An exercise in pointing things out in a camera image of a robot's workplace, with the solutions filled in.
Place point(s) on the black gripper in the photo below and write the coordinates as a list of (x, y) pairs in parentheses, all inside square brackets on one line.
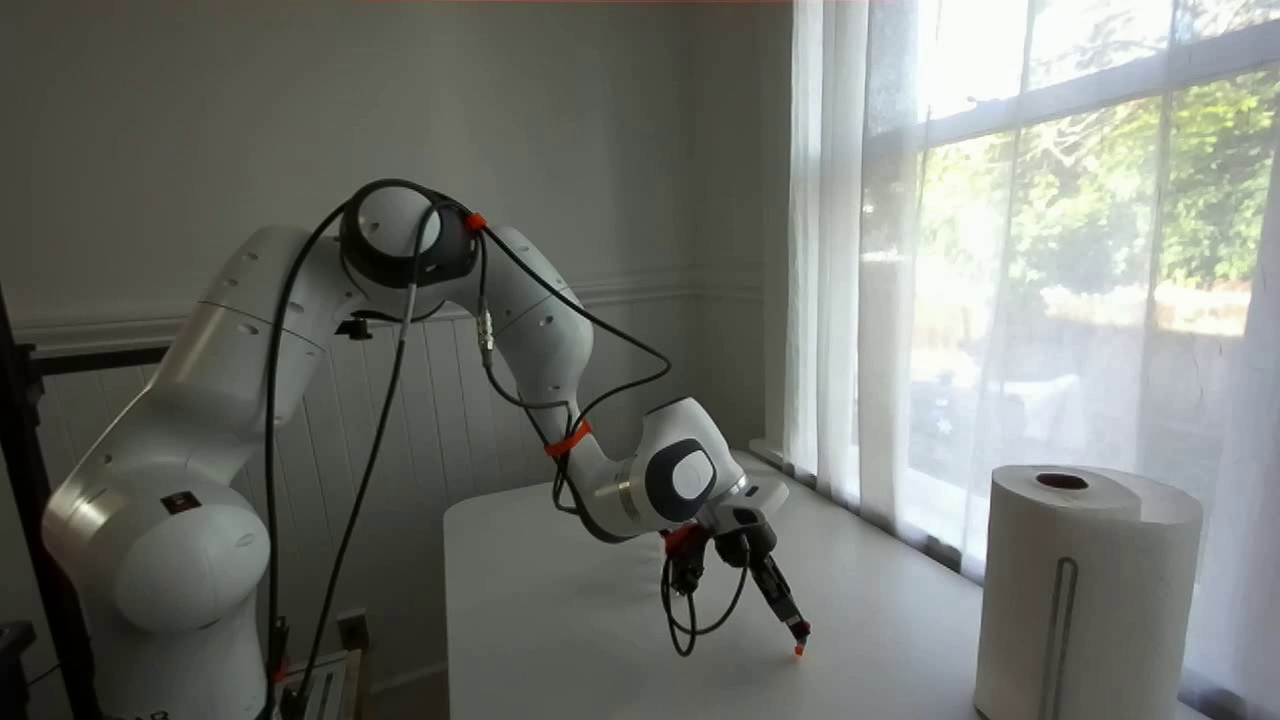
[(747, 539)]

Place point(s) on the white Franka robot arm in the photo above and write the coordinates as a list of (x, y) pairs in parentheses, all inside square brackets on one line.
[(200, 442)]

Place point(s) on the black upright stand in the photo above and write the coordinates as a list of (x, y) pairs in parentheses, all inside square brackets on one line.
[(23, 442)]

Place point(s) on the metal paper towel holder rod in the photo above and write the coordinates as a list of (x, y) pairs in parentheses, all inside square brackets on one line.
[(1060, 641)]

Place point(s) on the white paper towel roll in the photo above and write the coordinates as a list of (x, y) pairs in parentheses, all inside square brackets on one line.
[(1135, 614)]

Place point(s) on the sheer white curtain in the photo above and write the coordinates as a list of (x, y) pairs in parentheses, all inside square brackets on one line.
[(825, 242)]

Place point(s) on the white framed board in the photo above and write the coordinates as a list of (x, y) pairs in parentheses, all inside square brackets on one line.
[(335, 685)]

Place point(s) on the white framed window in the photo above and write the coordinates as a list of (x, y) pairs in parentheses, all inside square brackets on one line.
[(1064, 202)]

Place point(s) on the wall power outlet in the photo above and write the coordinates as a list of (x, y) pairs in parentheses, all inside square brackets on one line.
[(352, 631)]

